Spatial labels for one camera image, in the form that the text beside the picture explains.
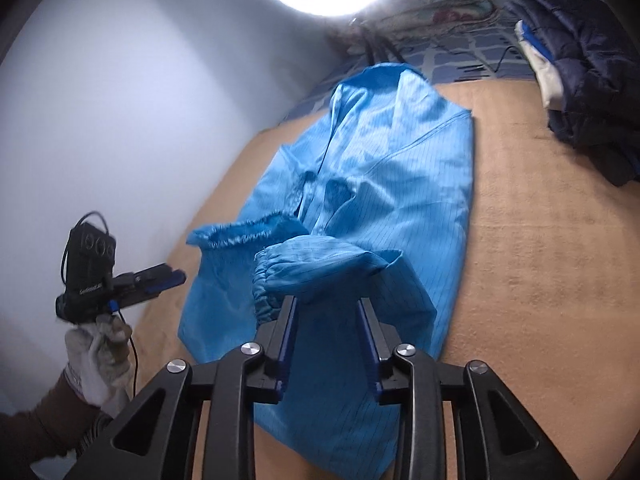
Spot blue work jacket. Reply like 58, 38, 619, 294
178, 64, 474, 479

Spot folded dark navy clothes stack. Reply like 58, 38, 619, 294
506, 0, 639, 186

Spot left white gloved hand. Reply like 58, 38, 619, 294
64, 314, 132, 408

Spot tan bed blanket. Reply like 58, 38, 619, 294
439, 80, 639, 479

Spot black lamp tripod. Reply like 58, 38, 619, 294
349, 16, 407, 66

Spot blue white patterned sheet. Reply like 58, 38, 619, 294
284, 21, 535, 120

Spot floral folded quilts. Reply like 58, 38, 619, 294
326, 0, 499, 54

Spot black camera box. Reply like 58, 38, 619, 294
65, 222, 116, 290

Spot black cable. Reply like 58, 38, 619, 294
60, 210, 139, 401

